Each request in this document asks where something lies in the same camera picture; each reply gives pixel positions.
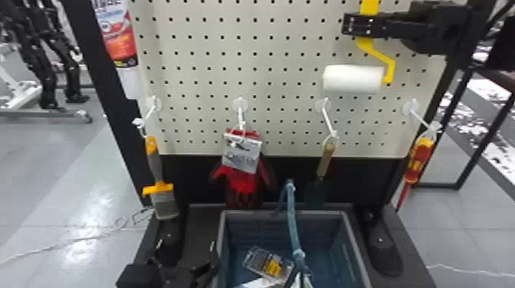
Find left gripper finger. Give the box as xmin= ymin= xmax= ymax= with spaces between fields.
xmin=189 ymin=258 xmax=221 ymax=288

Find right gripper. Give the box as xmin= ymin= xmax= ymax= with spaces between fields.
xmin=341 ymin=0 xmax=473 ymax=56

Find yellow paint roller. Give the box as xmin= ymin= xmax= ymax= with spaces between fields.
xmin=321 ymin=0 xmax=397 ymax=96

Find clear packet with yellow part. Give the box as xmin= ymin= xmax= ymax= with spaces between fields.
xmin=242 ymin=245 xmax=295 ymax=283

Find grey brush with yellow band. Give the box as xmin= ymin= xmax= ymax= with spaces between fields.
xmin=138 ymin=135 xmax=181 ymax=221

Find red gloves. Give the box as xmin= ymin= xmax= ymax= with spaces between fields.
xmin=208 ymin=127 xmax=276 ymax=209

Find blue basket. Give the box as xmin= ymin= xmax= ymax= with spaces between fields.
xmin=216 ymin=178 xmax=373 ymax=288

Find black side table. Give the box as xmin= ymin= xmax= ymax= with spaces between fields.
xmin=414 ymin=24 xmax=515 ymax=202

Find white pegboard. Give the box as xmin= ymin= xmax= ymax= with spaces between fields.
xmin=60 ymin=0 xmax=490 ymax=278

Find red and yellow screwdriver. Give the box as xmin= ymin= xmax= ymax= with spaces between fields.
xmin=395 ymin=136 xmax=437 ymax=213

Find red and white sealant tube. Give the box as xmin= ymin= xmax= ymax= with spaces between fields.
xmin=91 ymin=0 xmax=143 ymax=100

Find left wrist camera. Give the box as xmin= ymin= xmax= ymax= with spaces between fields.
xmin=115 ymin=262 xmax=164 ymax=288

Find wooden handled trowel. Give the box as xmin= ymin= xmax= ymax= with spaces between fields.
xmin=303 ymin=140 xmax=338 ymax=210

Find white floor cable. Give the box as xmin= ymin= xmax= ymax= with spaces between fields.
xmin=425 ymin=263 xmax=515 ymax=280
xmin=0 ymin=206 xmax=156 ymax=267

